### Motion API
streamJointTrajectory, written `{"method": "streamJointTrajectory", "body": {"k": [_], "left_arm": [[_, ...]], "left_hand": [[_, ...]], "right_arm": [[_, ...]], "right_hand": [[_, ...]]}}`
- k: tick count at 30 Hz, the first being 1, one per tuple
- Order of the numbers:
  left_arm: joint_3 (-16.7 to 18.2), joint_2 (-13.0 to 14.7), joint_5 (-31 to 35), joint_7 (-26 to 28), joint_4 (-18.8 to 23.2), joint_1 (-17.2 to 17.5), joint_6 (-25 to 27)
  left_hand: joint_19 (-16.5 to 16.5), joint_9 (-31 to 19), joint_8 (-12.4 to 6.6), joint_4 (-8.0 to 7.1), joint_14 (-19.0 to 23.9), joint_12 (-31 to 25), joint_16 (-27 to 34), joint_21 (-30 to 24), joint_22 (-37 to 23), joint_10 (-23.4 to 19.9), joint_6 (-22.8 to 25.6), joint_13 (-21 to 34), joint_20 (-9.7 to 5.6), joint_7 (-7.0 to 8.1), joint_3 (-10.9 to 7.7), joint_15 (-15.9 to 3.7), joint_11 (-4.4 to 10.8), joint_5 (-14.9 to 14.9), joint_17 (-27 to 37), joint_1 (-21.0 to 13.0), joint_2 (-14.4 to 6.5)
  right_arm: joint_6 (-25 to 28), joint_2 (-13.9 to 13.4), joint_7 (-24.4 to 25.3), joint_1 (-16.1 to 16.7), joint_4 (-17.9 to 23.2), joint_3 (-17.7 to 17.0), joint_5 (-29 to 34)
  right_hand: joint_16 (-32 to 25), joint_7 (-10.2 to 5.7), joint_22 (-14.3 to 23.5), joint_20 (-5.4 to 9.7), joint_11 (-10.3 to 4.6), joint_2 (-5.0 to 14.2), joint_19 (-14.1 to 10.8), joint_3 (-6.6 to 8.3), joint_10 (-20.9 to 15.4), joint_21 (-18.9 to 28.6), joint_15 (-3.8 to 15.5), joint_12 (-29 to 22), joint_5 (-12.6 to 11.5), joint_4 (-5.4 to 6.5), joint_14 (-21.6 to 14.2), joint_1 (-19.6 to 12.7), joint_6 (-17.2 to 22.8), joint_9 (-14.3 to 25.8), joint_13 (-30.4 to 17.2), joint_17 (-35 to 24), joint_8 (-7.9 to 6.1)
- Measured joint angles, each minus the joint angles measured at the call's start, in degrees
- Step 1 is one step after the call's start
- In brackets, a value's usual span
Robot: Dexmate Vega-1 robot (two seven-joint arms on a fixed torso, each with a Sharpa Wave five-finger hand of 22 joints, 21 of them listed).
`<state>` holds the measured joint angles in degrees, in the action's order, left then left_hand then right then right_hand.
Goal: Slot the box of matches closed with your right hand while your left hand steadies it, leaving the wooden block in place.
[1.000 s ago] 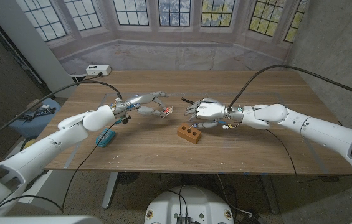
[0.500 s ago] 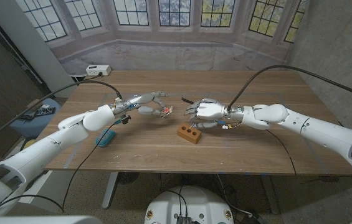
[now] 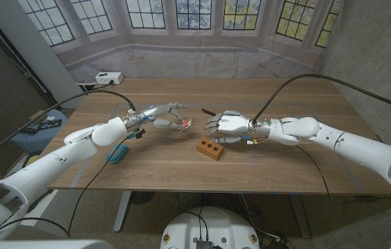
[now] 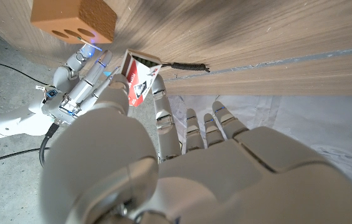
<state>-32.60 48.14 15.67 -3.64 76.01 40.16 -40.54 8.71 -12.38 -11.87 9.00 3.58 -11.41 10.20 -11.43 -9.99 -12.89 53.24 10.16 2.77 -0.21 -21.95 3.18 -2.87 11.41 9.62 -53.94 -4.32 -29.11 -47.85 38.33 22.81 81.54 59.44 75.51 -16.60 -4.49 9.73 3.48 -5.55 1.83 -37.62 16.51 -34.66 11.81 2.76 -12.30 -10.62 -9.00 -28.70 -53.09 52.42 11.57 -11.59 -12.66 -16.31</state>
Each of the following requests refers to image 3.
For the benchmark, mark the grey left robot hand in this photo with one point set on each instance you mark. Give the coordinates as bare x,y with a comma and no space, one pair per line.
152,112

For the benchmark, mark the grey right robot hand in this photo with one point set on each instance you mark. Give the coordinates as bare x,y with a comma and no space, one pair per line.
235,124

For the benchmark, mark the small red white matchbox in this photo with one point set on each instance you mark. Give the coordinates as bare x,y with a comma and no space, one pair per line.
185,124

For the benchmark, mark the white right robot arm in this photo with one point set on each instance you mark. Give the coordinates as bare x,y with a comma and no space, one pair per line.
354,149

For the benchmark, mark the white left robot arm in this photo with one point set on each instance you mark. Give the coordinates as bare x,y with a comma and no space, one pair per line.
50,169

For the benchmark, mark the brown wooden block with holes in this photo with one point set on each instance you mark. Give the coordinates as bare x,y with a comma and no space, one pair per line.
210,149

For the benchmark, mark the teal handheld calculator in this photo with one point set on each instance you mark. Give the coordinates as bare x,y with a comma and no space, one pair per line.
117,153

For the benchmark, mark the white power strip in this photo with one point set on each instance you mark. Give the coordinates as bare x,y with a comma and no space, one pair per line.
109,78

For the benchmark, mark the printed window backdrop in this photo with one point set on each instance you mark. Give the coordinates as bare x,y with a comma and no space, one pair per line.
195,62

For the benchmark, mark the black floor fan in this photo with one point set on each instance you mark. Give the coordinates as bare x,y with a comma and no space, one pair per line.
141,198

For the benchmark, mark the small white gadget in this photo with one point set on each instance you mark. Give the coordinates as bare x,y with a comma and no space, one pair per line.
50,118

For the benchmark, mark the black remote control with buttons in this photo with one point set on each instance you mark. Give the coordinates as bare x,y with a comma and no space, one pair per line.
50,124

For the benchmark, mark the grey metal table leg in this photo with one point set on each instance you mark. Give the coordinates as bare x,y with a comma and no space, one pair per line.
122,211
299,214

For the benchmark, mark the white robot torso base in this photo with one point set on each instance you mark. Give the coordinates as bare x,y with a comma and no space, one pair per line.
210,228

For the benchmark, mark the beige twine roll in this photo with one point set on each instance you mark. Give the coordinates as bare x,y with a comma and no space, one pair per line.
38,115

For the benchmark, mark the blue padded stool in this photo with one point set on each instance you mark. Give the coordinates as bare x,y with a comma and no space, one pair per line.
39,140

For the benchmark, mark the slim black remote control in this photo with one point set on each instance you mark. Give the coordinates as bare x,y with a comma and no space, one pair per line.
25,130

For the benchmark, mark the yellow round object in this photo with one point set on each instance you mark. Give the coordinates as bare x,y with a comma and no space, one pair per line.
30,162

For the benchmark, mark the white robot body edge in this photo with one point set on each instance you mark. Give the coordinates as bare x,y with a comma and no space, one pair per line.
43,245

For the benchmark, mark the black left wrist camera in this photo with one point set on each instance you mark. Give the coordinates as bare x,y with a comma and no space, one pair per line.
139,133

